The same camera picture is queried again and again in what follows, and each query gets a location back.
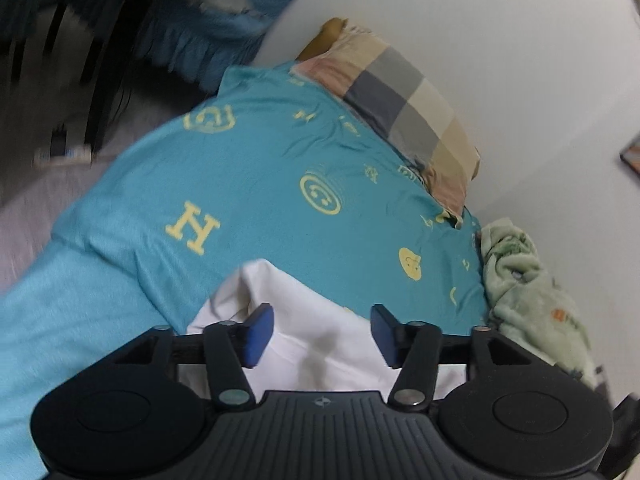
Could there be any black power adapter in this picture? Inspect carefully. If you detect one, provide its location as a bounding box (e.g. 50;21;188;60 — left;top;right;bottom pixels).
50;125;69;158

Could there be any white cloth garment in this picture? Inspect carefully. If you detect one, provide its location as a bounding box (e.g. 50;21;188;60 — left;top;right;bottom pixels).
178;258;468;401

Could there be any teal printed bed sheet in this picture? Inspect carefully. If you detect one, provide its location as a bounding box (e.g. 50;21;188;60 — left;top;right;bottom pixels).
0;62;488;480

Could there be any wall picture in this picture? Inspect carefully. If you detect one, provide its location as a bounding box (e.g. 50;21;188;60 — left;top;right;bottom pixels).
619;132;640;178

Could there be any checkered pillow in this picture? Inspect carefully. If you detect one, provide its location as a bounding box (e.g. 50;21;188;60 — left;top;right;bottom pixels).
291;25;482;231

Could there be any black chair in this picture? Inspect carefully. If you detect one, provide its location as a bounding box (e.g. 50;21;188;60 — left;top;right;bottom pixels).
0;0;177;156

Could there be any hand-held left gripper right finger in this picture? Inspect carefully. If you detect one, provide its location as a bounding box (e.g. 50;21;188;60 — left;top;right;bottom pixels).
370;303;540;408

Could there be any teal fringed cloth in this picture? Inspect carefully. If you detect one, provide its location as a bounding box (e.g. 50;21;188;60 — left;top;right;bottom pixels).
65;0;331;93

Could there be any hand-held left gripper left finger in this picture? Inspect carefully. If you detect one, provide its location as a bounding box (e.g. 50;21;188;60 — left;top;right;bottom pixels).
108;302;275;408

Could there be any pale green fleece blanket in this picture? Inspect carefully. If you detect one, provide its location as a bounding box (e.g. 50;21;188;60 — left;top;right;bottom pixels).
480;218;608;391

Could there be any yellow pillow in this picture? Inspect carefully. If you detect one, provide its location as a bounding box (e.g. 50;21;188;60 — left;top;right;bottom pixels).
296;17;349;61

